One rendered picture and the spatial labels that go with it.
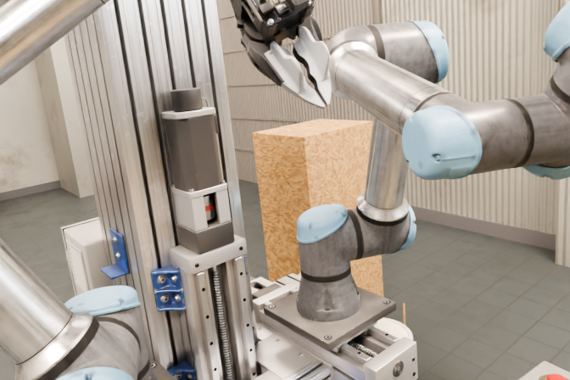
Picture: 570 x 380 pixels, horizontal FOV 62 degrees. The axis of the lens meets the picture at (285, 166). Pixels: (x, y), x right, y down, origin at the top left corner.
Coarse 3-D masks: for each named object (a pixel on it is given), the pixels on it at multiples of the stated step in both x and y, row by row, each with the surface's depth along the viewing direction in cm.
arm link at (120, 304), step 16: (96, 288) 80; (112, 288) 79; (128, 288) 78; (64, 304) 75; (80, 304) 73; (96, 304) 72; (112, 304) 72; (128, 304) 74; (112, 320) 71; (128, 320) 73; (144, 336) 79; (144, 352) 78
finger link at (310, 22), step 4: (308, 16) 56; (308, 20) 56; (312, 20) 56; (304, 24) 56; (308, 24) 56; (312, 24) 56; (316, 24) 56; (296, 28) 56; (308, 28) 55; (312, 28) 56; (316, 28) 56; (312, 32) 55; (316, 32) 56; (320, 32) 56; (316, 36) 56; (320, 36) 56; (316, 40) 55; (320, 40) 56
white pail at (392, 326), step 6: (384, 318) 224; (378, 324) 221; (384, 324) 221; (390, 324) 220; (396, 324) 220; (402, 324) 218; (384, 330) 216; (390, 330) 216; (396, 330) 215; (402, 330) 215; (408, 330) 213; (396, 336) 211; (402, 336) 210; (408, 336) 210
